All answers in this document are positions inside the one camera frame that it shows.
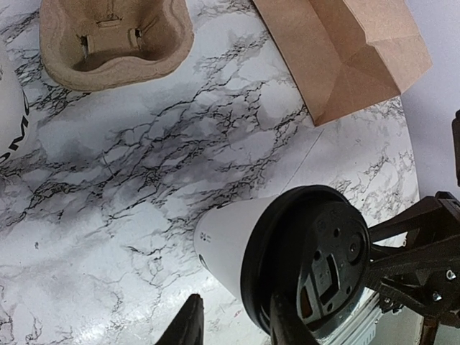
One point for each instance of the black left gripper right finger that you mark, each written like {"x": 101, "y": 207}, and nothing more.
{"x": 286, "y": 328}

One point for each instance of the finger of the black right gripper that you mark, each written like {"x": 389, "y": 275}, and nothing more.
{"x": 423, "y": 279}

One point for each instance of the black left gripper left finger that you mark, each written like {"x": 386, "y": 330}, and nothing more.
{"x": 187, "y": 327}

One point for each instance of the white paper cups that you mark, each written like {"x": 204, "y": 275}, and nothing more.
{"x": 14, "y": 111}

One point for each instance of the brown paper takeout bag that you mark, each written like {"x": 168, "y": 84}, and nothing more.
{"x": 345, "y": 56}

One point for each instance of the brown cardboard cup carrier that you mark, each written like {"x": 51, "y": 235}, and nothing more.
{"x": 97, "y": 45}

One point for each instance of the front aluminium frame rail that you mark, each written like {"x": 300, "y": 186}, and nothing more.
{"x": 360, "y": 326}

